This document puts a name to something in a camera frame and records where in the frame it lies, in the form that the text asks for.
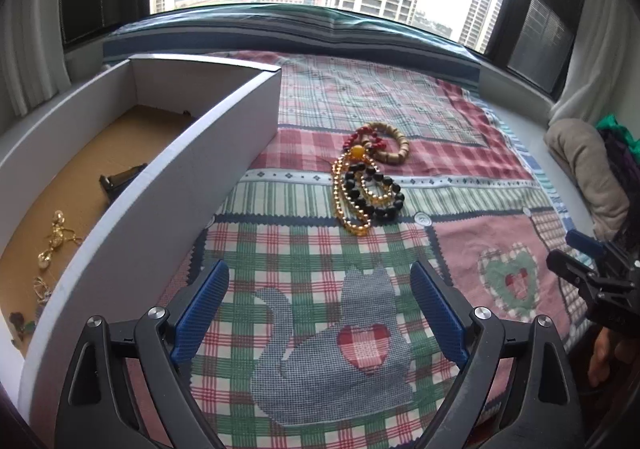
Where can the white curtain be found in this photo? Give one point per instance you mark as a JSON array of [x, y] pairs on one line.
[[595, 54], [30, 54]]

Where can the person's right hand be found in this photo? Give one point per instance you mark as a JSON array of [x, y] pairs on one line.
[[602, 359]]

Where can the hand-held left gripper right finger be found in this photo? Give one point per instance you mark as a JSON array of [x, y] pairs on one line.
[[440, 314]]

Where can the pair of pale towers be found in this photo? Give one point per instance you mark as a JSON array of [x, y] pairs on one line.
[[477, 19]]

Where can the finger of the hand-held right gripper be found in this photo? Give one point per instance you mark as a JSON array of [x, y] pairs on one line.
[[585, 241], [570, 266]]

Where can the green and purple cloth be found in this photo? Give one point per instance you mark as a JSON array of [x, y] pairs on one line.
[[622, 149]]

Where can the beige cushion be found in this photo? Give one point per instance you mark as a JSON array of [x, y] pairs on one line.
[[585, 169]]

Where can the small dark flower ornament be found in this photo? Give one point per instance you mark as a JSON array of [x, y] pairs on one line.
[[20, 321]]

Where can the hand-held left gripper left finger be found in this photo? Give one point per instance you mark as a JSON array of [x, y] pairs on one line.
[[200, 314]]

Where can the white cardboard box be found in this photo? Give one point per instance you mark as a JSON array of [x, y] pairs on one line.
[[220, 129]]

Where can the patchwork plaid blanket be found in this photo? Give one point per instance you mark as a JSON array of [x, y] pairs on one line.
[[310, 279]]

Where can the dark striped cushion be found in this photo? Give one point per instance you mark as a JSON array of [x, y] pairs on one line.
[[300, 29]]

